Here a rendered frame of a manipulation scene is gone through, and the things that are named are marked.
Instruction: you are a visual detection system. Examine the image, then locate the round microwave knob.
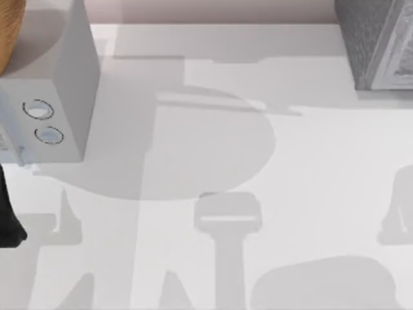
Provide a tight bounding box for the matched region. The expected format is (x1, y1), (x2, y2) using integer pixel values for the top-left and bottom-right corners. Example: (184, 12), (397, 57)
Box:
(34, 125), (65, 146)
(22, 99), (55, 121)

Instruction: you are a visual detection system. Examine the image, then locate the pale microwave oven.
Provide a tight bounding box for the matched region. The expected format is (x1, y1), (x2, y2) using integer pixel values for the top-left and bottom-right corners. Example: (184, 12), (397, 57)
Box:
(0, 0), (100, 167)

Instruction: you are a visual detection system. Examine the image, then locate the grey cabinet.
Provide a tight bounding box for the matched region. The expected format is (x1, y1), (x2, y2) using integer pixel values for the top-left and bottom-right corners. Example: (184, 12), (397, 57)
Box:
(334, 0), (413, 92)

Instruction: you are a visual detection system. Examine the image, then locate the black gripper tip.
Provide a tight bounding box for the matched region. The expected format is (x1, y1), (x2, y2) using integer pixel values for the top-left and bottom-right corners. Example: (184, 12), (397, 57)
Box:
(0, 164), (28, 249)

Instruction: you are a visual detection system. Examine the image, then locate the brown wooden basket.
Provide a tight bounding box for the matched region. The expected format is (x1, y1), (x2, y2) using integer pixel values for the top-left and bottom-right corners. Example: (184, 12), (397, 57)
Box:
(0, 0), (27, 78)

